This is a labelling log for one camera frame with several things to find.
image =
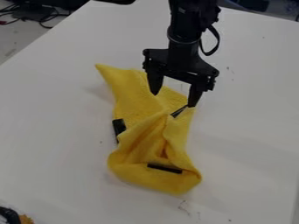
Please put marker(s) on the yellow cloth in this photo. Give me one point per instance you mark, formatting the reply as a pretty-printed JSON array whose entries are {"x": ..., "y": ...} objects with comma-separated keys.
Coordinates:
[{"x": 152, "y": 131}]

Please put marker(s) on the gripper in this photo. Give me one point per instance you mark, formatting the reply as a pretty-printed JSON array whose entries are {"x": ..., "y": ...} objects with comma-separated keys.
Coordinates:
[{"x": 182, "y": 59}]

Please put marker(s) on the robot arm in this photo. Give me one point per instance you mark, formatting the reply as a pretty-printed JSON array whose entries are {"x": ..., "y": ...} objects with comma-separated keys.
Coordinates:
[{"x": 190, "y": 17}]

